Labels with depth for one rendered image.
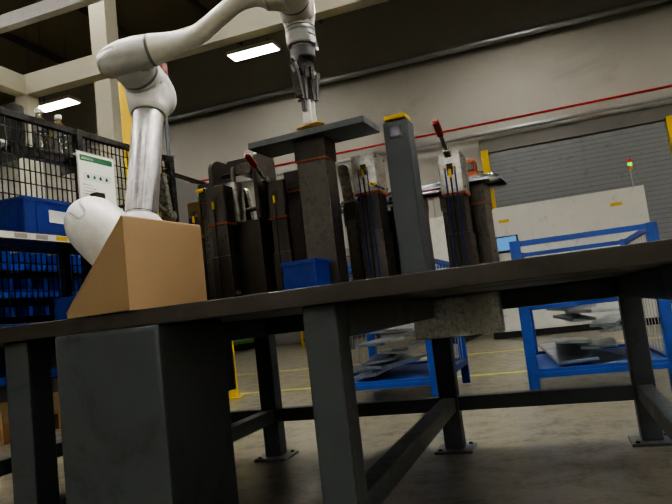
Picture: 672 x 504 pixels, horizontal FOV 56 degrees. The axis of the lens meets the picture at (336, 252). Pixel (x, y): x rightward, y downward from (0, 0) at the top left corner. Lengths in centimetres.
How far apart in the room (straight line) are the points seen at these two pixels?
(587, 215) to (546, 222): 58
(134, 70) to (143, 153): 26
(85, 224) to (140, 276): 26
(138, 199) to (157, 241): 39
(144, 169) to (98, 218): 35
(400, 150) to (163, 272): 70
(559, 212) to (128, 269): 882
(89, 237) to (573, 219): 877
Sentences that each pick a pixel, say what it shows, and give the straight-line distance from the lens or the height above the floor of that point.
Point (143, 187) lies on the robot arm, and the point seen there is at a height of 109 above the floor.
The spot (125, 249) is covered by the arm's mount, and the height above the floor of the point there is 84.
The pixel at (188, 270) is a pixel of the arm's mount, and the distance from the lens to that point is 171.
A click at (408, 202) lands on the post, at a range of 170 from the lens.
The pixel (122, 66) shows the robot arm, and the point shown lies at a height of 147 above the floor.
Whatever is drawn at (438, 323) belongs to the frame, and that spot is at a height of 56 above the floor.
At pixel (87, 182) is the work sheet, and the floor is 132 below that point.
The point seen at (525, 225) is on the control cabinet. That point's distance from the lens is 997.
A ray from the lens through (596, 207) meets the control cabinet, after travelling 1002.
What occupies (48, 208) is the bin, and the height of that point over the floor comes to 113.
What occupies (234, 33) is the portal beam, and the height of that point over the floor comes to 330.
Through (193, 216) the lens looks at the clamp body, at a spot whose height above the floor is 102.
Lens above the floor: 63
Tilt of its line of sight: 6 degrees up
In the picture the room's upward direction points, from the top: 7 degrees counter-clockwise
